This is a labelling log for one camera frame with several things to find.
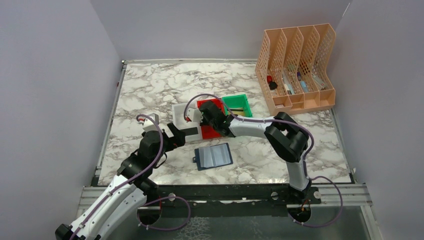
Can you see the peach file organizer rack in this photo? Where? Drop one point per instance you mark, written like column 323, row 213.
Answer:
column 298, row 51

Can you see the black card in white bin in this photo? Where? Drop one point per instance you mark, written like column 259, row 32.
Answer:
column 191, row 131

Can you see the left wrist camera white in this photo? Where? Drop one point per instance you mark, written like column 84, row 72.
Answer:
column 150, row 124

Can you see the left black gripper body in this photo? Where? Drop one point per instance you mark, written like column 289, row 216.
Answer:
column 166, row 147

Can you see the gold card in green bin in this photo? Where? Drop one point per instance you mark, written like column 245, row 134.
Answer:
column 238, row 111

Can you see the grey stapler in rack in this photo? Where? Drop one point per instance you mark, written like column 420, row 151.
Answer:
column 321, row 85

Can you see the clear pen pack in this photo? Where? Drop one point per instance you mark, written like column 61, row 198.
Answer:
column 287, row 85

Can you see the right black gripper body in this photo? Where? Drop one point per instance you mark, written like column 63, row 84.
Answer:
column 205, row 123

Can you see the red plastic bin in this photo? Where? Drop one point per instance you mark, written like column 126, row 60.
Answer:
column 207, row 131

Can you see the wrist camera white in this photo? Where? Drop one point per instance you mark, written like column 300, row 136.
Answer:
column 194, row 115
column 150, row 124

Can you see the red black stamp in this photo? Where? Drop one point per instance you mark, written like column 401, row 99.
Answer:
column 271, row 83

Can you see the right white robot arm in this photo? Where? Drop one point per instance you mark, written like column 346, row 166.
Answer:
column 291, row 141

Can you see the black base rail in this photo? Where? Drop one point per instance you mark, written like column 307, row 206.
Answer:
column 245, row 200

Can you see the white plastic bin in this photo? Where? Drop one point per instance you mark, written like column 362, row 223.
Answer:
column 179, row 121

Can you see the navy blue card holder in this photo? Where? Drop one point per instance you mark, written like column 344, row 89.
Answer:
column 209, row 157

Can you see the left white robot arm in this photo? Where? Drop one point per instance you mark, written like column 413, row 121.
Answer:
column 129, row 189

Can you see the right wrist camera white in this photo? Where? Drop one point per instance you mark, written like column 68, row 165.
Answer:
column 194, row 115

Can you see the green plastic bin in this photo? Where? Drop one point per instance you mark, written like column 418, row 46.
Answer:
column 238, row 101

